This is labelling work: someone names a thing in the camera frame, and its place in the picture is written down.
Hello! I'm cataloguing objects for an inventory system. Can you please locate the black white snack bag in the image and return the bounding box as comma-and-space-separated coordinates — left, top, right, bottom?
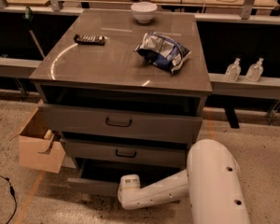
134, 32, 190, 74

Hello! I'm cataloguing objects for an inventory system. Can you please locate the grey bottom drawer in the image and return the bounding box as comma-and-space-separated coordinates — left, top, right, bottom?
67, 160, 180, 197

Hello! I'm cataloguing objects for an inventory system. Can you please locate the grey drawer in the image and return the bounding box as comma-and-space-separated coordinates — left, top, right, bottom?
67, 160, 180, 197
62, 139, 188, 168
39, 104, 202, 144

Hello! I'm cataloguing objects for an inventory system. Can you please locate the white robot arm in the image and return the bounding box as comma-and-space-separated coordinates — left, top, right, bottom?
118, 139, 250, 224

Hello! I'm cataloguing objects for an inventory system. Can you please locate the grey drawer cabinet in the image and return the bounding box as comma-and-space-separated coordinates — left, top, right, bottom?
29, 8, 213, 185

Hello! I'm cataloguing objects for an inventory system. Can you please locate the grey top drawer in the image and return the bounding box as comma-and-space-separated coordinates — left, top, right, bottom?
39, 104, 202, 144

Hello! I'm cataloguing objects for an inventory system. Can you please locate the grey middle drawer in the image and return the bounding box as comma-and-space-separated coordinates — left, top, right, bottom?
62, 139, 188, 168

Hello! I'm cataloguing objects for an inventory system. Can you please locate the black remote control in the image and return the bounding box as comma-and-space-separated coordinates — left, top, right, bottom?
74, 35, 105, 46

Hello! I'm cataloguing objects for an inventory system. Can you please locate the white ceramic bowl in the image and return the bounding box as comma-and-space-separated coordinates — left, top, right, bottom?
131, 2, 158, 23

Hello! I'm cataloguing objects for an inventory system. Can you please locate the left clear pump bottle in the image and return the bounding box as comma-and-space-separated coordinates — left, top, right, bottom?
225, 58, 241, 82

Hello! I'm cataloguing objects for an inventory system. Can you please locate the clear pump bottle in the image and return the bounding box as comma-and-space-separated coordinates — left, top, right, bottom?
225, 58, 241, 82
245, 58, 263, 82

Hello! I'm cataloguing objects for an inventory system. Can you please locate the cardboard box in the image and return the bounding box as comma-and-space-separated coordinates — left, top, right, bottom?
13, 101, 65, 174

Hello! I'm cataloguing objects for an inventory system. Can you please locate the right clear pump bottle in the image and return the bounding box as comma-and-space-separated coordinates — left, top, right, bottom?
245, 58, 263, 82

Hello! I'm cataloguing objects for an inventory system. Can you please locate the grey metal rail shelf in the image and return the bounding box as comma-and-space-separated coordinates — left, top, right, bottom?
0, 58, 280, 100

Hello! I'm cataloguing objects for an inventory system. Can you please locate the black floor cable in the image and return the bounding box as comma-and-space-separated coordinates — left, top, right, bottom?
0, 174, 18, 224

